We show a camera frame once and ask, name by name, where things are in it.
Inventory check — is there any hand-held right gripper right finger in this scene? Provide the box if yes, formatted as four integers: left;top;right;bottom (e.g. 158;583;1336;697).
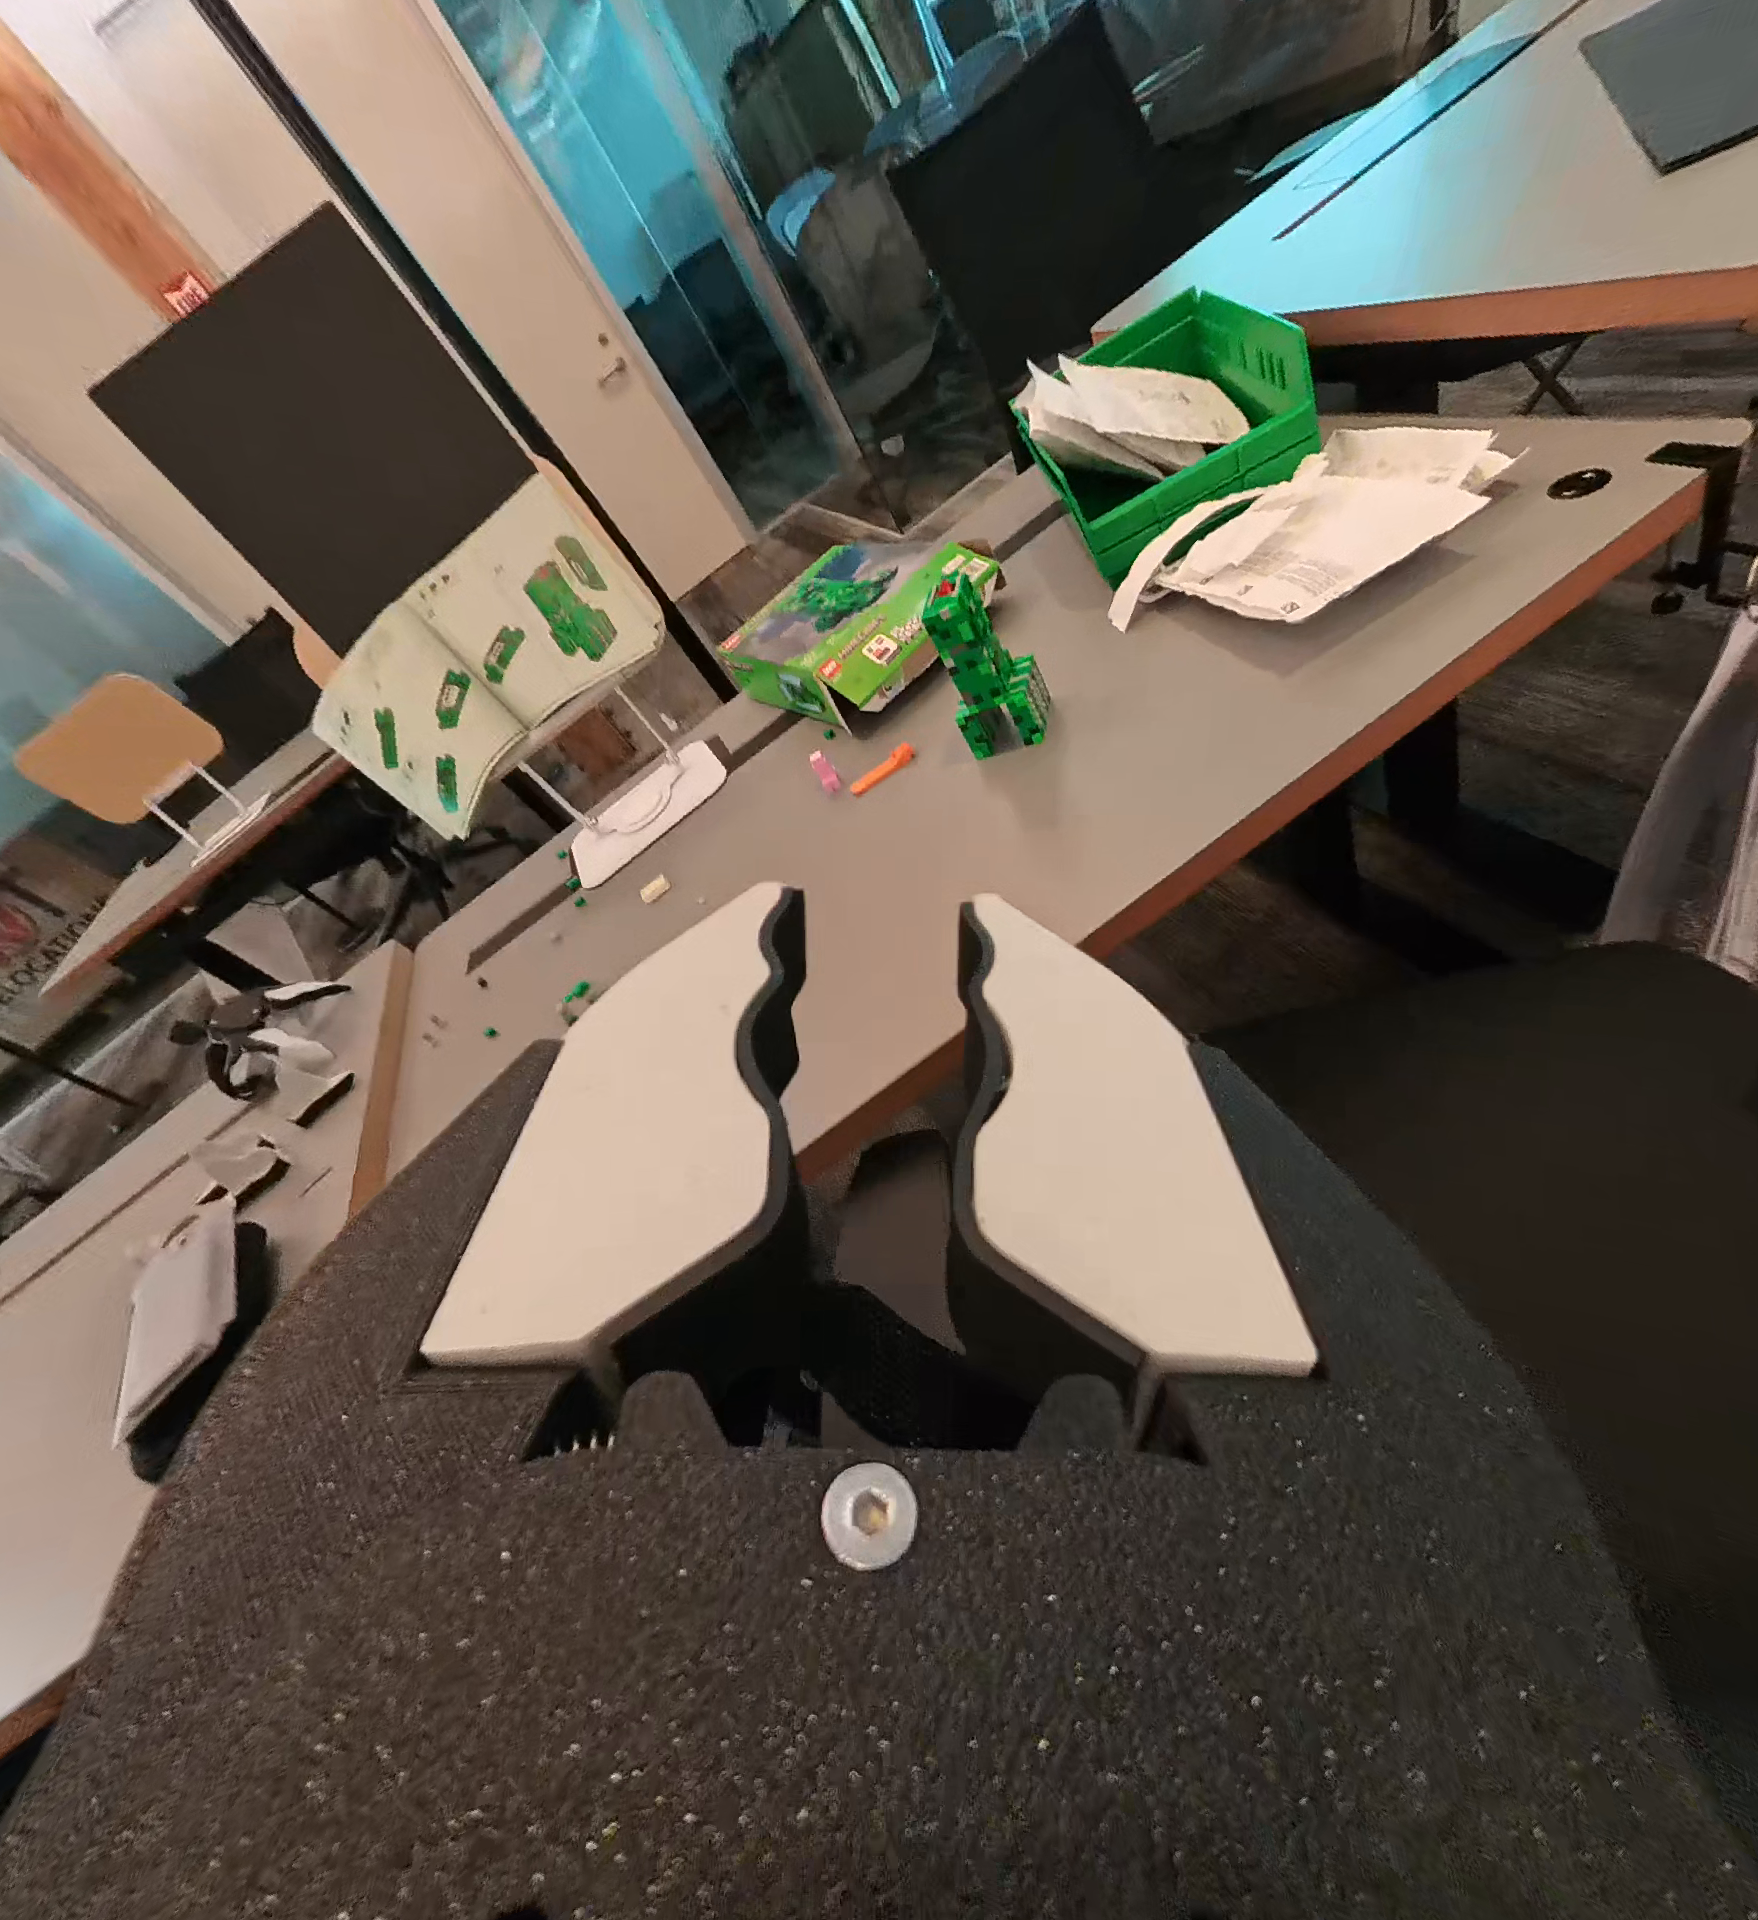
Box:
947;893;1320;1379

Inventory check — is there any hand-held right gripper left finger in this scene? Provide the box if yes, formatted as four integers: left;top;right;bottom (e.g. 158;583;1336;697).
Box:
421;882;809;1371

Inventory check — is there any grey desk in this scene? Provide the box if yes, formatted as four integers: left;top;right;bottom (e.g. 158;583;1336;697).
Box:
1095;0;1758;351
356;412;1758;1219
0;937;418;1800

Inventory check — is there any black desk clamp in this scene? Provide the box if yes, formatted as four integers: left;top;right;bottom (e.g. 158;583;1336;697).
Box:
1642;442;1758;610

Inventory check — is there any dark desk mat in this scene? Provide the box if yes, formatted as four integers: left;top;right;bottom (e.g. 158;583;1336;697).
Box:
1578;0;1758;176

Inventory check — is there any white book stand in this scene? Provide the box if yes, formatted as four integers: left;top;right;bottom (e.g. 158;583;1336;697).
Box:
516;681;732;887

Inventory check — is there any black and white gadget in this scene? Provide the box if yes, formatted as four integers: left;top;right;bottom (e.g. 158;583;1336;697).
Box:
202;980;357;1105

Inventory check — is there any black office chair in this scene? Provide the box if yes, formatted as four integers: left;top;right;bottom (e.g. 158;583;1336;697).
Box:
1192;936;1758;1920

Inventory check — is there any green brick creeper model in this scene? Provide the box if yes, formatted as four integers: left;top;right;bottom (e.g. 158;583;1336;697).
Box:
919;573;1058;765

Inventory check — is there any brick instruction booklet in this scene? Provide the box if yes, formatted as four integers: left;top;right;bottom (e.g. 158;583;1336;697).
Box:
311;478;668;840

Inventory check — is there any green toy box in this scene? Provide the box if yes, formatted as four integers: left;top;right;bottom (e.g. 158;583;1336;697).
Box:
718;539;1003;738

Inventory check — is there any wooden chair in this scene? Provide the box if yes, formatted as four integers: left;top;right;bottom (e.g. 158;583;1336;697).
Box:
15;673;266;864

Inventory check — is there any crumpled white paper bag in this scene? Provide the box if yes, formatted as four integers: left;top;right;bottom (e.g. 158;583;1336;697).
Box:
1107;425;1520;634
1020;354;1254;482

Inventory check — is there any clear plastic bag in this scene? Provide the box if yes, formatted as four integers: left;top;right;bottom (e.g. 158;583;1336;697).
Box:
1613;576;1758;977

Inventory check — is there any black screen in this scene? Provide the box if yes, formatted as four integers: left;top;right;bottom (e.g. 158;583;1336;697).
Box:
86;202;537;656

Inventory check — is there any green plastic bin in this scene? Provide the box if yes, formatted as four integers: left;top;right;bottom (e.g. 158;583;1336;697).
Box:
1013;286;1325;589

